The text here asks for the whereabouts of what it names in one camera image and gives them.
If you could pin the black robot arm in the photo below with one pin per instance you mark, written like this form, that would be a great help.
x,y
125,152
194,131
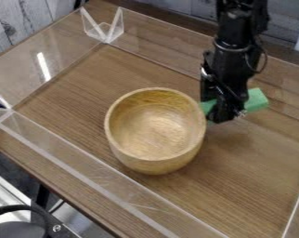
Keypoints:
x,y
243,20

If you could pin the clear acrylic front wall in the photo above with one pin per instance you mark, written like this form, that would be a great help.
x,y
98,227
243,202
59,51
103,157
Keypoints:
x,y
109,196

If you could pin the grey metal base plate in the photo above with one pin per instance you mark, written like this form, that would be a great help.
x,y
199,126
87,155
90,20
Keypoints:
x,y
22,229

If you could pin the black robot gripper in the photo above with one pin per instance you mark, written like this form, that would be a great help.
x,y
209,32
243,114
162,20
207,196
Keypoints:
x,y
227,69

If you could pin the brown wooden bowl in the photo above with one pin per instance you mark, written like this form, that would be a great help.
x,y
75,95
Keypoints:
x,y
155,128

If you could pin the clear acrylic corner bracket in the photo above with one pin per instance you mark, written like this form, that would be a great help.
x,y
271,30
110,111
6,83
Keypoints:
x,y
105,32

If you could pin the green rectangular block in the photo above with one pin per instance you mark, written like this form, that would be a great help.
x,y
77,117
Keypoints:
x,y
257,103

